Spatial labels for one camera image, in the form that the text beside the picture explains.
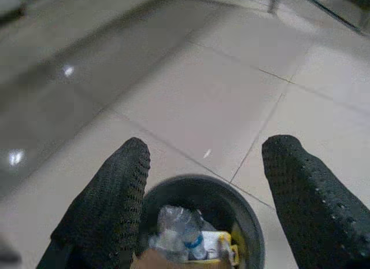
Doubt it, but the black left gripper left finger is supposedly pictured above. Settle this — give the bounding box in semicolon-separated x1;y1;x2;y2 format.
36;137;151;269

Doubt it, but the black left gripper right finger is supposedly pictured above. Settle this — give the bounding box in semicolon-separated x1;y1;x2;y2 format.
261;134;370;269

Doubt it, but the black round rubbish bin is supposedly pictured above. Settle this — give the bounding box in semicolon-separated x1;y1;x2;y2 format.
138;174;265;269

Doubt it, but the clear plastic bottle blue label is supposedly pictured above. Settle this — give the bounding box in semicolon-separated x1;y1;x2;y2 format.
148;204;216;261

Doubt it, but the brown cardboard piece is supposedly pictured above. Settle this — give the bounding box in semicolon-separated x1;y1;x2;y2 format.
132;248;232;269

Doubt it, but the white and yellow carton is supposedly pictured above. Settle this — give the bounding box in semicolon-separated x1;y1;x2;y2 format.
201;230;240;266

